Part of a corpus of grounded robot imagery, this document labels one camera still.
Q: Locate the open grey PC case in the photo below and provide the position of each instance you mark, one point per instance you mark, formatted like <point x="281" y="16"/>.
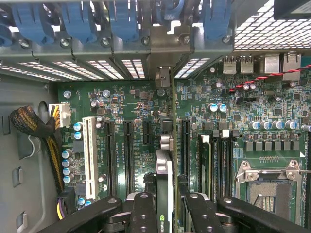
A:
<point x="31" y="194"/>

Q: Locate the short black expansion slot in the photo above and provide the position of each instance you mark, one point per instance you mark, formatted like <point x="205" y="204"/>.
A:
<point x="147" y="132"/>

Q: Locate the thin locking lever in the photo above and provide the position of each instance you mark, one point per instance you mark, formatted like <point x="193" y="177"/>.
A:
<point x="305" y="171"/>

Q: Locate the black RAM slot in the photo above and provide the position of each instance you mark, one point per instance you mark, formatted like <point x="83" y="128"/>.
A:
<point x="215" y="165"/>
<point x="235" y="150"/>
<point x="308" y="182"/>
<point x="225" y="165"/>

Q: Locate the long black expansion slot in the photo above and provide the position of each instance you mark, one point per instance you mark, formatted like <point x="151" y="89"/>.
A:
<point x="110" y="155"/>
<point x="185" y="145"/>
<point x="128" y="155"/>

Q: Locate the CPU socket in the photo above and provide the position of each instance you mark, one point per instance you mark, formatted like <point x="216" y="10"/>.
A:
<point x="267" y="194"/>

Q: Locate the silver square port block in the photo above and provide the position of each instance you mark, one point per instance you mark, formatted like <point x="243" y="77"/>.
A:
<point x="271" y="63"/>

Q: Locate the white expansion slot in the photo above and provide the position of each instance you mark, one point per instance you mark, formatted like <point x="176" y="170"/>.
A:
<point x="90" y="155"/>

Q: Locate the silver USB port block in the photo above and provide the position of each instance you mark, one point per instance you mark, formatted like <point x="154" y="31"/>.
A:
<point x="247" y="64"/>
<point x="229" y="64"/>

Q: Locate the silver ethernet port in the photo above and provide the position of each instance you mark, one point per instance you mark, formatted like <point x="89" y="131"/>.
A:
<point x="291" y="66"/>

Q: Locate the black RAM stick with sticker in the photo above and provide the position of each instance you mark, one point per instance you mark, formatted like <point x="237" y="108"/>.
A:
<point x="207" y="170"/>

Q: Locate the green motherboard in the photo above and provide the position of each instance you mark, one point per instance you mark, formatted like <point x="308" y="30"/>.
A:
<point x="126" y="89"/>

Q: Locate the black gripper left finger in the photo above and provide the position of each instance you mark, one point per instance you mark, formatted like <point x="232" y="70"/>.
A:
<point x="143" y="213"/>

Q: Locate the white power connector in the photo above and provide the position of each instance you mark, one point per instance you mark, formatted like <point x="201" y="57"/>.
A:
<point x="64" y="115"/>

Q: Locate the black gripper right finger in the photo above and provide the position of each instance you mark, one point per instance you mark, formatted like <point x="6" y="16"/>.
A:
<point x="201" y="213"/>

